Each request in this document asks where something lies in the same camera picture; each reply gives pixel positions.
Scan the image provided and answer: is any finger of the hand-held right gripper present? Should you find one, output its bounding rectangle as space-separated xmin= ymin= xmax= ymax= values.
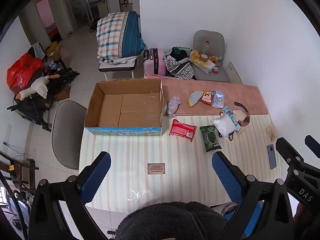
xmin=304 ymin=134 xmax=320 ymax=159
xmin=276 ymin=137 xmax=305 ymax=167

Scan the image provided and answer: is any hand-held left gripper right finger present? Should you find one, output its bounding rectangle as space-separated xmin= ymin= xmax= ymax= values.
xmin=212 ymin=152 xmax=294 ymax=240

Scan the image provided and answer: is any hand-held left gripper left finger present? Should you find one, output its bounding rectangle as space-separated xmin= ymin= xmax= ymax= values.
xmin=29 ymin=151 xmax=112 ymax=240

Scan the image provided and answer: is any green wipes packet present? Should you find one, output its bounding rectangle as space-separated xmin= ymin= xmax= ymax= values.
xmin=199 ymin=125 xmax=222 ymax=152

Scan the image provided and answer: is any white cloth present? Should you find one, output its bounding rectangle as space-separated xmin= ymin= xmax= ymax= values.
xmin=211 ymin=114 xmax=237 ymax=141

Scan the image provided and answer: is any long blue tube box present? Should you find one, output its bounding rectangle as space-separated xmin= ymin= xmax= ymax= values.
xmin=221 ymin=106 xmax=244 ymax=135

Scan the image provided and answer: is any red packet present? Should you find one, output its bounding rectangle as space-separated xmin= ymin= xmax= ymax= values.
xmin=169 ymin=119 xmax=197 ymax=142

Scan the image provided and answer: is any light blue tissue pack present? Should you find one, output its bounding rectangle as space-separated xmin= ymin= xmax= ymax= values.
xmin=212 ymin=90 xmax=225 ymax=108

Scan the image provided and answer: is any panda print snack packet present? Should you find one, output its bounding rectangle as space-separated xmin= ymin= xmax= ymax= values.
xmin=200 ymin=91 xmax=215 ymax=105

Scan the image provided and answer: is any grey scrubbing mitt yellow trim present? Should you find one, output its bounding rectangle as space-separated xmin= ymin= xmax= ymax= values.
xmin=188 ymin=91 xmax=204 ymax=107

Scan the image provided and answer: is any purple fluffy towel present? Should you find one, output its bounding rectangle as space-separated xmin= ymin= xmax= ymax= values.
xmin=167 ymin=96 xmax=182 ymax=118

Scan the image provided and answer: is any blue smartphone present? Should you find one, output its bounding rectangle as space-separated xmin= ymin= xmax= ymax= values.
xmin=267 ymin=144 xmax=277 ymax=170

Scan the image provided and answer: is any cat-shaped brown mat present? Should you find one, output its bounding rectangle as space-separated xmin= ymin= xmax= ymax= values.
xmin=217 ymin=102 xmax=250 ymax=142

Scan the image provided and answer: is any grey shell chair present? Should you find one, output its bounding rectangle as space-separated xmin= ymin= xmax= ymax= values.
xmin=52 ymin=100 xmax=88 ymax=170

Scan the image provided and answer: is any brown rectangular label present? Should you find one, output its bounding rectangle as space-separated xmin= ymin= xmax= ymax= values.
xmin=147 ymin=163 xmax=165 ymax=175

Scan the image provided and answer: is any black fleece garment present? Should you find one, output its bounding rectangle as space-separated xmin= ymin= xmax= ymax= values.
xmin=115 ymin=201 xmax=229 ymax=240

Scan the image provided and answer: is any dark wooden chair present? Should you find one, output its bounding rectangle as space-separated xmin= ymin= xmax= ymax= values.
xmin=0 ymin=150 xmax=39 ymax=193

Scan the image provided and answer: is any small cardboard box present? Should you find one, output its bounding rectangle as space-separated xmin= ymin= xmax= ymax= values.
xmin=54 ymin=85 xmax=72 ymax=102

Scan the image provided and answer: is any white flat board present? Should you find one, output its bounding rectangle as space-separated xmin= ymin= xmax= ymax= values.
xmin=226 ymin=61 xmax=243 ymax=84

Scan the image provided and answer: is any pink table mat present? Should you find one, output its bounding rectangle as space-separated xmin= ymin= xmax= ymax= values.
xmin=145 ymin=74 xmax=268 ymax=117

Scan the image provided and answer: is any pile of black tripods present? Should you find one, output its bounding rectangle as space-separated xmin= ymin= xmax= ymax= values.
xmin=7 ymin=67 xmax=80 ymax=132

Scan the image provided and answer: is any white goose plush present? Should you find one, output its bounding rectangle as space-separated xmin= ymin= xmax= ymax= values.
xmin=15 ymin=74 xmax=61 ymax=100

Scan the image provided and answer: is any white bench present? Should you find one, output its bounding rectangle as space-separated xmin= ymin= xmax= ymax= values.
xmin=98 ymin=60 xmax=137 ymax=81

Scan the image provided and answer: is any cream tissue box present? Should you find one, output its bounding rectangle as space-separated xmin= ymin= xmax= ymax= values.
xmin=197 ymin=60 xmax=216 ymax=73

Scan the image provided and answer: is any black white patterned bag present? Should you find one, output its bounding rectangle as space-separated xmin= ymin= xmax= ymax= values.
xmin=163 ymin=46 xmax=195 ymax=80

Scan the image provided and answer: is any red plastic bag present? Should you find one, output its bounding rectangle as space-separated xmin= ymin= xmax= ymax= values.
xmin=7 ymin=53 xmax=44 ymax=95

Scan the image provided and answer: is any grey cushioned chair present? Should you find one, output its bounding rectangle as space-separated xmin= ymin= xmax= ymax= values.
xmin=192 ymin=30 xmax=230 ymax=83

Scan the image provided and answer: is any pink suitcase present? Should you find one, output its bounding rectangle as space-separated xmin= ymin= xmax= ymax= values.
xmin=143 ymin=48 xmax=167 ymax=77

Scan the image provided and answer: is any brown paper bag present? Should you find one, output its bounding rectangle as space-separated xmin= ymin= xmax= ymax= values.
xmin=45 ymin=42 xmax=62 ymax=59

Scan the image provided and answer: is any light blue cloth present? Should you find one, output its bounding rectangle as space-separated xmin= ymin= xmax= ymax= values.
xmin=32 ymin=42 xmax=45 ymax=58

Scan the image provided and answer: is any plaid folded bedding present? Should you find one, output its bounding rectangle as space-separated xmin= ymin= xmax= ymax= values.
xmin=96 ymin=11 xmax=146 ymax=58

